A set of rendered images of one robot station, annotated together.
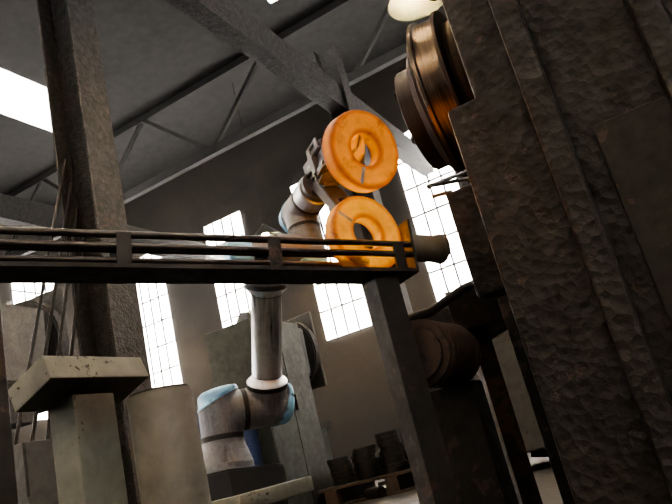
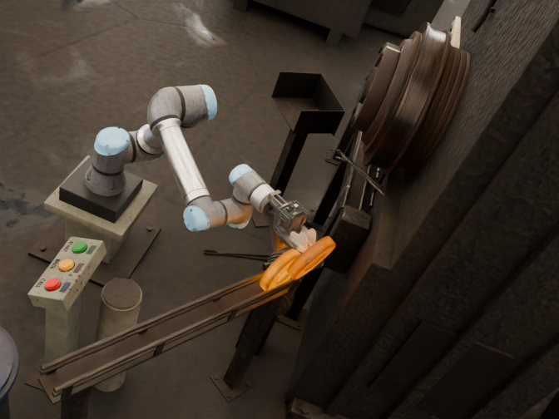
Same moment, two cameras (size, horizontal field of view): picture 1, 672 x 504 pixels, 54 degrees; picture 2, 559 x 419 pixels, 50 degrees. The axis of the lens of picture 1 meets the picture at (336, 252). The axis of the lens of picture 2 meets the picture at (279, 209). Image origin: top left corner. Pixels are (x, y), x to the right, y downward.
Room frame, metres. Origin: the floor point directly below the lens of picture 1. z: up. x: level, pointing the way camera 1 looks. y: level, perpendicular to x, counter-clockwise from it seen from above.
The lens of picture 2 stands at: (0.17, 0.54, 2.03)
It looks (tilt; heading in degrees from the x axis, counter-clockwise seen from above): 43 degrees down; 334
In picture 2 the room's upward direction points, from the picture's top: 22 degrees clockwise
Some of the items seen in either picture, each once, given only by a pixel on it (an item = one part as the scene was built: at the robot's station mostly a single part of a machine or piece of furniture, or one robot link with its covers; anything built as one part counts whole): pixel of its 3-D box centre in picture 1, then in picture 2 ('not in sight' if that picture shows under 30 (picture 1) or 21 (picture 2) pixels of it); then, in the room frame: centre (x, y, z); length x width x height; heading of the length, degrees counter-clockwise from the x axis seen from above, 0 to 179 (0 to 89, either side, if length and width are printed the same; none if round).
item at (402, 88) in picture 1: (425, 118); (373, 87); (1.61, -0.32, 1.11); 0.28 x 0.06 x 0.28; 155
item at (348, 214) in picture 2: (488, 238); (344, 240); (1.35, -0.32, 0.68); 0.11 x 0.08 x 0.24; 65
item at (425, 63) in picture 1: (459, 102); (403, 99); (1.57, -0.41, 1.11); 0.47 x 0.06 x 0.47; 155
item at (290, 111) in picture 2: (497, 406); (287, 155); (2.14, -0.37, 0.36); 0.26 x 0.20 x 0.72; 10
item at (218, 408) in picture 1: (221, 411); (112, 149); (1.88, 0.42, 0.53); 0.13 x 0.12 x 0.14; 113
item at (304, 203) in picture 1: (313, 192); (265, 199); (1.33, 0.01, 0.87); 0.08 x 0.05 x 0.08; 119
